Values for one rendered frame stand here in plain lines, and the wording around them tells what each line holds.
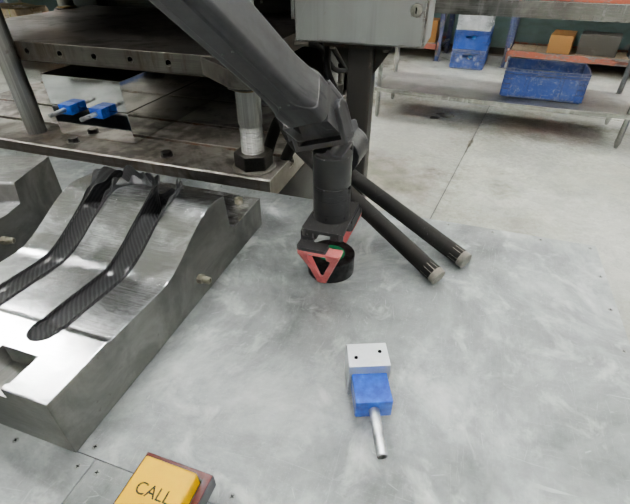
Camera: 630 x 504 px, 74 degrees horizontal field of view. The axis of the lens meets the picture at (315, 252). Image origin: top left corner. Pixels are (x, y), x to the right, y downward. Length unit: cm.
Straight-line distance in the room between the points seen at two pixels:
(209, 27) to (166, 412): 42
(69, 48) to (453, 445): 129
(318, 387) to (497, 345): 26
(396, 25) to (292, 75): 56
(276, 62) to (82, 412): 43
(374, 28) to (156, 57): 55
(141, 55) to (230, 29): 84
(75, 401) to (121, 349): 7
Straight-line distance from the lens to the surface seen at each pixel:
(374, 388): 52
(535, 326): 71
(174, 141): 137
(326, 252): 62
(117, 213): 72
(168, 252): 64
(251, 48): 45
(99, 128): 144
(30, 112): 157
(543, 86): 394
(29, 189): 97
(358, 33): 106
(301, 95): 52
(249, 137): 108
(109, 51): 132
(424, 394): 58
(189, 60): 118
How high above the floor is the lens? 126
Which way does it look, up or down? 36 degrees down
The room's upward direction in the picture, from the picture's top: straight up
